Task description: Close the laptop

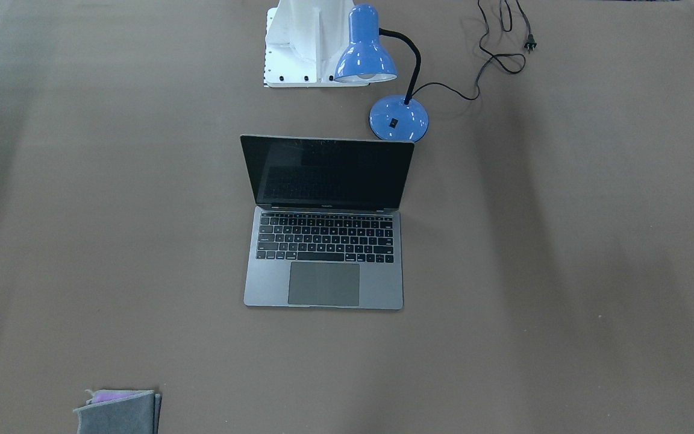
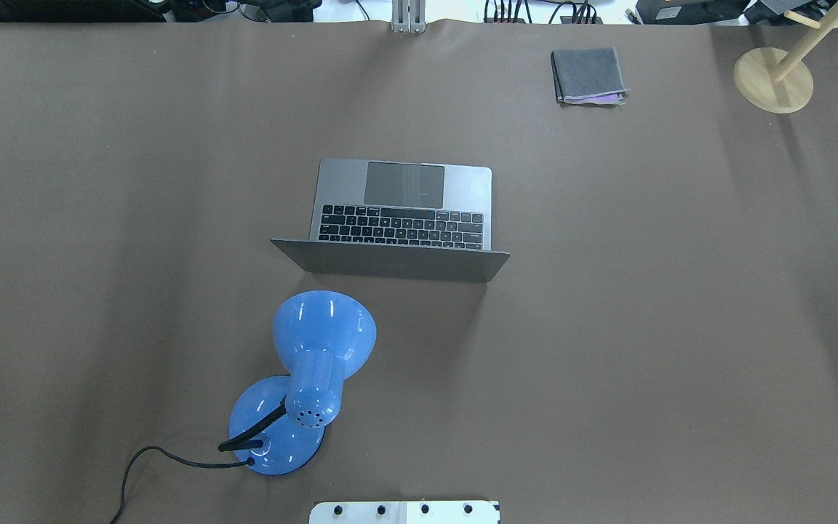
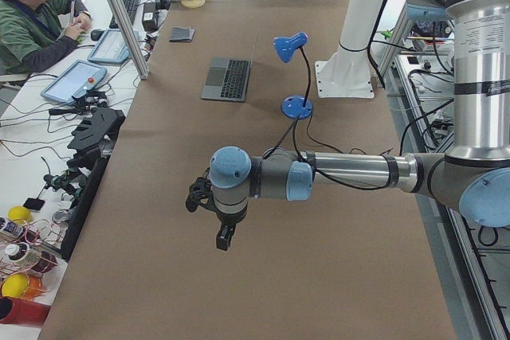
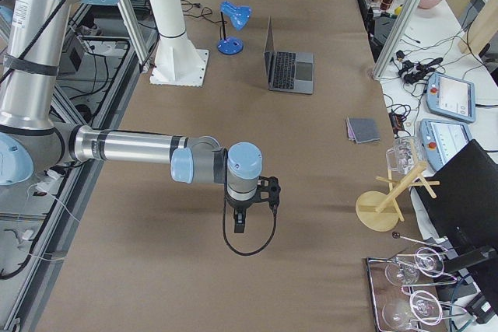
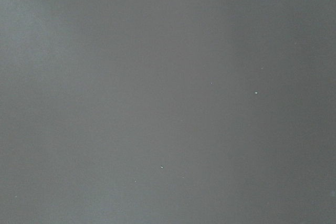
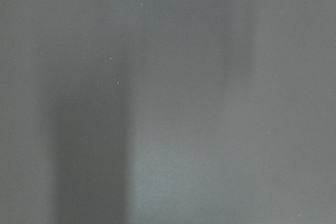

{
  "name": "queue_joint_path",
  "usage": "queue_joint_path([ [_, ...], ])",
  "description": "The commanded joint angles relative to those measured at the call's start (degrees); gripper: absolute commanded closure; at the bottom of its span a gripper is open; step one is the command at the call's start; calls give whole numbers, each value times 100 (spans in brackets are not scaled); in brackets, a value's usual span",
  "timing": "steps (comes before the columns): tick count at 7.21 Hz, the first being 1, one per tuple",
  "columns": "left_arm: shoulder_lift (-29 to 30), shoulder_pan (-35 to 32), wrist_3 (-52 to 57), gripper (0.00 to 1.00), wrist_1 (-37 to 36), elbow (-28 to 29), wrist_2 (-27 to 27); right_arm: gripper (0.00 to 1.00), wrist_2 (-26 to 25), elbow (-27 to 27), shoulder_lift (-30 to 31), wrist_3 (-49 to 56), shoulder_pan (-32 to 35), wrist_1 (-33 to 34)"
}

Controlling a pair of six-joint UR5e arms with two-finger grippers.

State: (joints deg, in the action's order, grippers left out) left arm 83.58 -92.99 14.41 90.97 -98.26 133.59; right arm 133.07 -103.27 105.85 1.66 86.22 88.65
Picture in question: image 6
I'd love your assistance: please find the grey laptop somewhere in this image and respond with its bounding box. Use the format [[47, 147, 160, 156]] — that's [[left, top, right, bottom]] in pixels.
[[1, 0, 335, 223]]

